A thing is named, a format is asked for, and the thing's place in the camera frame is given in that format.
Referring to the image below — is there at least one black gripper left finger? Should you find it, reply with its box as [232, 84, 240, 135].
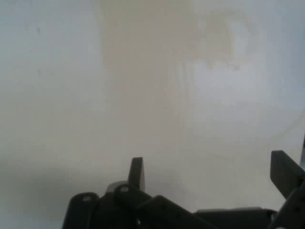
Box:
[63, 157, 212, 229]

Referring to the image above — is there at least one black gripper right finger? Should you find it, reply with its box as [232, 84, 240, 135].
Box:
[269, 150, 305, 229]

